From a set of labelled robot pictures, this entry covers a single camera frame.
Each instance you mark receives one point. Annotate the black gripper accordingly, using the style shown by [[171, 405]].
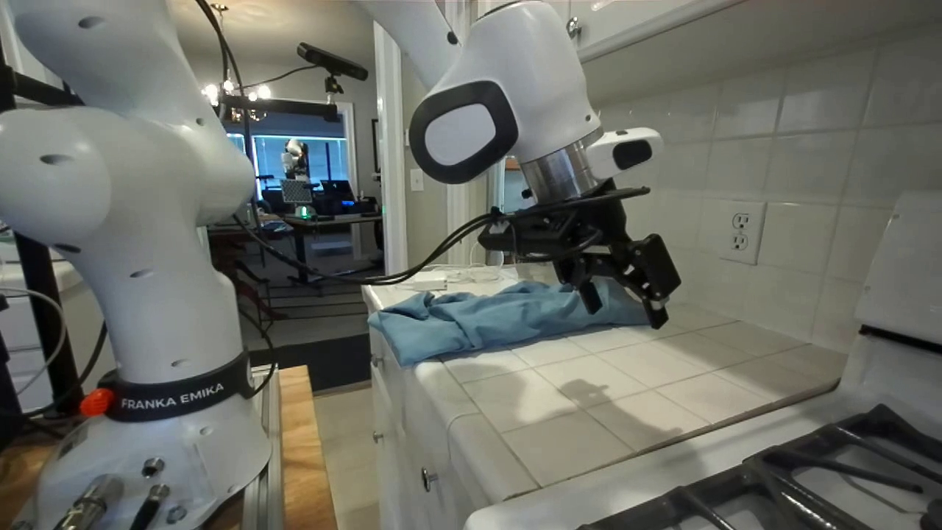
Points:
[[583, 239]]

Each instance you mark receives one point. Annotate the blue cloth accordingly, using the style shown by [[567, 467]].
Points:
[[491, 318]]

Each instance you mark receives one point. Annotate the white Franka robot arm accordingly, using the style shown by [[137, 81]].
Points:
[[148, 246]]

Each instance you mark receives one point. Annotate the white base cabinet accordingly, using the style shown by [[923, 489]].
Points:
[[432, 443]]

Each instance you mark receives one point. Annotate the silver cabinet knob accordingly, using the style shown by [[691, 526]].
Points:
[[575, 28]]

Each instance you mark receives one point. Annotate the white upper cabinet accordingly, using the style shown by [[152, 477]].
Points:
[[650, 24]]

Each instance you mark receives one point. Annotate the black stove grate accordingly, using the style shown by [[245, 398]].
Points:
[[863, 431]]

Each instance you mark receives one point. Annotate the background computer desk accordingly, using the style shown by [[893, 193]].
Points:
[[304, 231]]

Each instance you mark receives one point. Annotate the wooden table top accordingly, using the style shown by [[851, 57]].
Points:
[[307, 452]]

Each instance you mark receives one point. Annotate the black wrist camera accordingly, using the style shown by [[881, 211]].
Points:
[[508, 237]]

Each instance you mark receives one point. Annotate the white wall outlet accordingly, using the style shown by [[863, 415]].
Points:
[[744, 234]]

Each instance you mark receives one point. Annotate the black stereo camera bar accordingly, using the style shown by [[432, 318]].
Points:
[[332, 60]]

